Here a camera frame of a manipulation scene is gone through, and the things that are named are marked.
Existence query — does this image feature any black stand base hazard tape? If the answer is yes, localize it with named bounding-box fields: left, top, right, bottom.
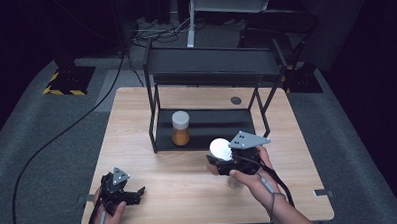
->
left=41, top=64, right=98, bottom=98

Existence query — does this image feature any bundle of floor cables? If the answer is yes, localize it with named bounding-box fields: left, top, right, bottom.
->
left=129, top=14, right=207, bottom=49

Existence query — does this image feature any long black floor cable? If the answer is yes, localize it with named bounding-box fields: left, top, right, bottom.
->
left=5, top=48, right=132, bottom=224

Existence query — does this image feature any dark grey office chair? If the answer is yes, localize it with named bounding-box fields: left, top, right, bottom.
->
left=242, top=0, right=377, bottom=76

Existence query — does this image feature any black metal shelf rack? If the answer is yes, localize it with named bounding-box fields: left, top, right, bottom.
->
left=142, top=33, right=288, bottom=155

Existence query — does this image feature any hand-held gripper cable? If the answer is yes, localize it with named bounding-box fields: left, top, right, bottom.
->
left=83, top=189, right=108, bottom=224
left=241, top=153, right=296, bottom=224

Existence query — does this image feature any right hand-held gripper cable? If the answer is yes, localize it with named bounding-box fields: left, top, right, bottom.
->
left=241, top=153, right=296, bottom=224

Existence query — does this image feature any left hand-held gripper cable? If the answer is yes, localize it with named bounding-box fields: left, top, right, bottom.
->
left=83, top=189, right=108, bottom=224

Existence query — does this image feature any orange spice jar lid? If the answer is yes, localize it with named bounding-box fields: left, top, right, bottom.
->
left=170, top=109, right=192, bottom=148

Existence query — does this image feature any grey table edge clip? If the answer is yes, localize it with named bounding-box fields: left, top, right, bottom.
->
left=312, top=187, right=335, bottom=199
left=76, top=194, right=96, bottom=204

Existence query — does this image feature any person's left hand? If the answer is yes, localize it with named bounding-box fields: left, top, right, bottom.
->
left=89, top=189, right=128, bottom=224

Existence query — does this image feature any brown spice jar spout lid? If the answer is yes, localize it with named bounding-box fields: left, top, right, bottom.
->
left=205, top=137, right=236, bottom=176

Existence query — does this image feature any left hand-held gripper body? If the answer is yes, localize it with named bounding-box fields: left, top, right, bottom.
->
left=98, top=165, right=138, bottom=217

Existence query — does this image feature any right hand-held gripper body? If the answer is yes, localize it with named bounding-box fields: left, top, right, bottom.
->
left=216, top=128, right=274, bottom=177

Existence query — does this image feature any black stand base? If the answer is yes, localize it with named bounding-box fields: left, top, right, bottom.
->
left=280, top=61, right=324, bottom=96

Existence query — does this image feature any person's right hand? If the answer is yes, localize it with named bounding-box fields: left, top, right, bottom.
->
left=228, top=144, right=288, bottom=214

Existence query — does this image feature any white metal stand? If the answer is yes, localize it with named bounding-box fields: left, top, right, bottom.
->
left=185, top=0, right=275, bottom=48

